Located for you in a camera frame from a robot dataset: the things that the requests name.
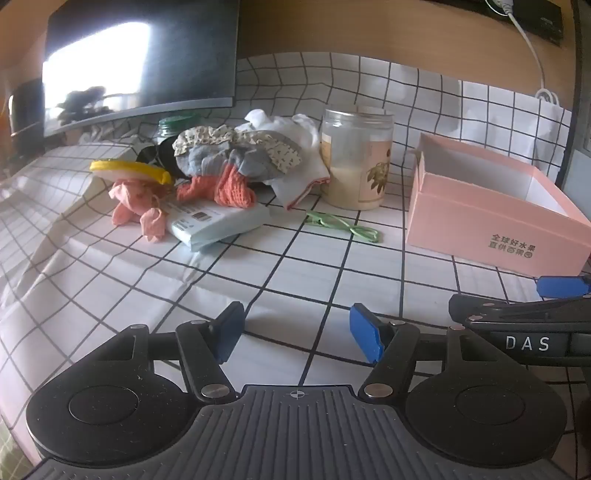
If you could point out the pink cloth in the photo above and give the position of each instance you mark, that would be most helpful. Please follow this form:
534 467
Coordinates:
134 198

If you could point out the grey floral cloth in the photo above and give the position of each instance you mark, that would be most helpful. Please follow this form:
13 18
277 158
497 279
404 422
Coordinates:
258 159

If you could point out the black speaker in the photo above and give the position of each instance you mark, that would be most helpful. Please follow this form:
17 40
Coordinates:
27 110

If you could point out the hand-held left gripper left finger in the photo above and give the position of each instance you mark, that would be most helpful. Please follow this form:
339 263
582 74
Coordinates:
228 331

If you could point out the white cloth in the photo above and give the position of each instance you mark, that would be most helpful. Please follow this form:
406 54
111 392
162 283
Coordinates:
300 134

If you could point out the yellow and white round item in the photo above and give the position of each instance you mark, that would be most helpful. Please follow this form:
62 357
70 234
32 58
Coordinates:
124 167

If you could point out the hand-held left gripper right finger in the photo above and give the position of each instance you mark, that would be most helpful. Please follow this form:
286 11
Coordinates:
364 332

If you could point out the light blue tissue packet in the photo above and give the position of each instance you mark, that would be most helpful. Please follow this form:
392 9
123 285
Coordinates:
217 221

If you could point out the clear plastic powder jar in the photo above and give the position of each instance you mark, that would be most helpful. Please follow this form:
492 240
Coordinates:
355 184

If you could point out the black power strip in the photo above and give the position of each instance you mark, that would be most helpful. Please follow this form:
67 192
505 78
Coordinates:
545 21

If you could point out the orange mesh cloth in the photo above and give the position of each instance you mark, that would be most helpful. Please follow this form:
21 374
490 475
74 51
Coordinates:
231 189

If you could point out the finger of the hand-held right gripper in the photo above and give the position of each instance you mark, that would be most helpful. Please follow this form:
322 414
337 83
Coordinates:
563 286

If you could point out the green lid jar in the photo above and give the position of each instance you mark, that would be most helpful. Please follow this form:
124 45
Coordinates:
178 124

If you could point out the black cloth item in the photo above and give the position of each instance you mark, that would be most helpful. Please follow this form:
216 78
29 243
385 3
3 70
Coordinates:
164 154

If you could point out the black flat monitor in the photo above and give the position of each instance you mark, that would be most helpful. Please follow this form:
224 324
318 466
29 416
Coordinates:
161 55

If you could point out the white checked tablecloth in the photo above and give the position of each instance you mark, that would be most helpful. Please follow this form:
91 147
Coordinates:
277 258

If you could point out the pink cardboard box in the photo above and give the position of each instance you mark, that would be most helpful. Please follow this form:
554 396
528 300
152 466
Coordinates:
461 221

